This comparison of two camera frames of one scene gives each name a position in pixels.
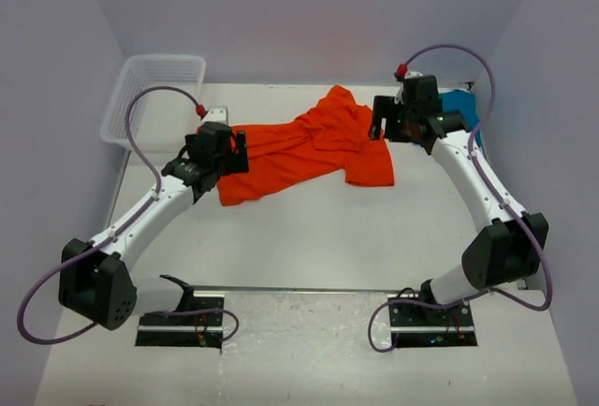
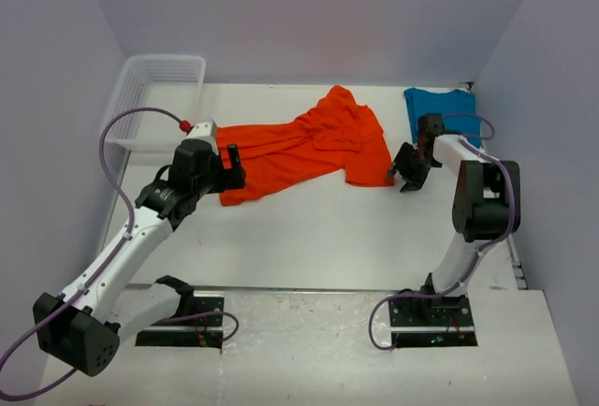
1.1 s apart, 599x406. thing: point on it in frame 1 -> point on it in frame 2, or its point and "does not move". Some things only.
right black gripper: x=387 y=107 -> x=415 y=181
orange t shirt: x=331 y=139 does not move
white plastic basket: x=159 y=120 does not move
